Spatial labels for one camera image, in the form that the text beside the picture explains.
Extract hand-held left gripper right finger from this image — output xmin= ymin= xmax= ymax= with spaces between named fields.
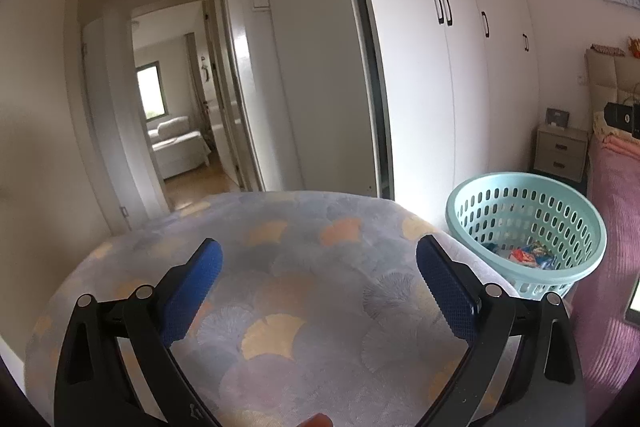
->
xmin=415 ymin=234 xmax=587 ymax=427

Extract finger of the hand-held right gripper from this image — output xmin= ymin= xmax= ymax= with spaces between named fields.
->
xmin=603 ymin=101 xmax=640 ymax=134

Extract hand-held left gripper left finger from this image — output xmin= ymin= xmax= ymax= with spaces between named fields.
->
xmin=54 ymin=238 xmax=224 ymax=427

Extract colourful clothes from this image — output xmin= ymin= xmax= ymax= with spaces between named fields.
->
xmin=510 ymin=241 xmax=558 ymax=270

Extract teal plastic basket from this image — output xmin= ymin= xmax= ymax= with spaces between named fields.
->
xmin=445 ymin=172 xmax=608 ymax=300

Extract beige padded headboard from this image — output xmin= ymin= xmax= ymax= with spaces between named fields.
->
xmin=585 ymin=48 xmax=640 ymax=132

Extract beige nightstand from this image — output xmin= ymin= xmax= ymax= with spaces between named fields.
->
xmin=530 ymin=123 xmax=590 ymax=184

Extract pink bed blanket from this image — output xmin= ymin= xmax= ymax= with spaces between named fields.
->
xmin=570 ymin=134 xmax=640 ymax=408

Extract white sofa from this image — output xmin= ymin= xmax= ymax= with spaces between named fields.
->
xmin=147 ymin=116 xmax=213 ymax=180

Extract white wardrobe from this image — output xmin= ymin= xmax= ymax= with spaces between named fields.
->
xmin=345 ymin=0 xmax=541 ymax=228

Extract window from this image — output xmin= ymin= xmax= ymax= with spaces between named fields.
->
xmin=136 ymin=63 xmax=166 ymax=120

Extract white sliding door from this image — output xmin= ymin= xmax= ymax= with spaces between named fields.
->
xmin=217 ymin=0 xmax=396 ymax=202

